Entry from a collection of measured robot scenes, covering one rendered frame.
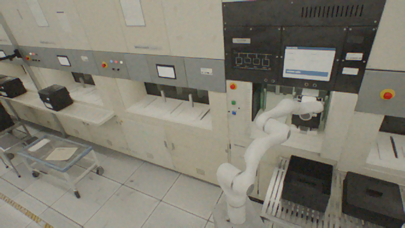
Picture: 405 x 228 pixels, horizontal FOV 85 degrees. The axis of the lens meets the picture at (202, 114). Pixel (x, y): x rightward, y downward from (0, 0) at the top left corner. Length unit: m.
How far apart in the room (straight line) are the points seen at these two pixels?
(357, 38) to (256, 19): 0.58
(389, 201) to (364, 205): 0.15
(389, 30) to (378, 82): 0.29
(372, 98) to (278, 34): 0.69
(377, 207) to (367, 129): 0.48
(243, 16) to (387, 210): 1.45
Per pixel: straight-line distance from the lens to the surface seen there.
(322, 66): 1.60
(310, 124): 2.07
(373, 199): 1.79
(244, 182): 1.25
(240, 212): 1.49
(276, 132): 1.35
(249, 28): 1.61
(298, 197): 1.68
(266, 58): 1.63
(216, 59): 1.77
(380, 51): 1.61
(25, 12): 3.43
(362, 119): 1.78
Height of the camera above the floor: 2.14
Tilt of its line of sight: 32 degrees down
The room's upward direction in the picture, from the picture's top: 7 degrees counter-clockwise
